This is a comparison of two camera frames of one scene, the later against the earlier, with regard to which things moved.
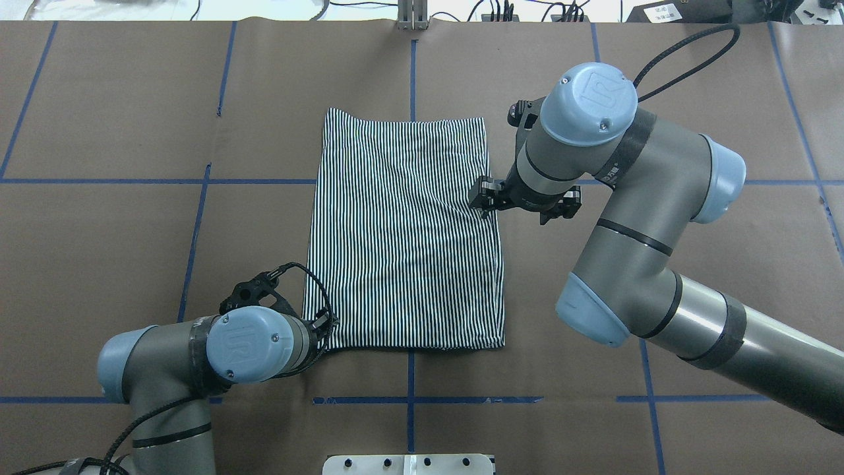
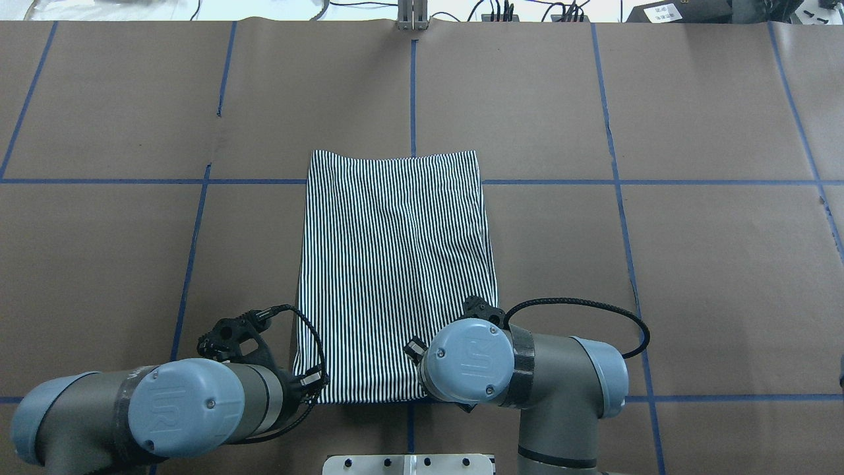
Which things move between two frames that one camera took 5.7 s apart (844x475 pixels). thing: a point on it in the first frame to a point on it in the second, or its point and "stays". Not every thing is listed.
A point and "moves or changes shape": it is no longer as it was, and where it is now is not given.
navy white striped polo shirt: x=397 y=252 moves or changes shape
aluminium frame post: x=413 y=15 stays
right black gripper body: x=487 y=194 to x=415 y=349
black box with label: x=683 y=11 stays
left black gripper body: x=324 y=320 to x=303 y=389
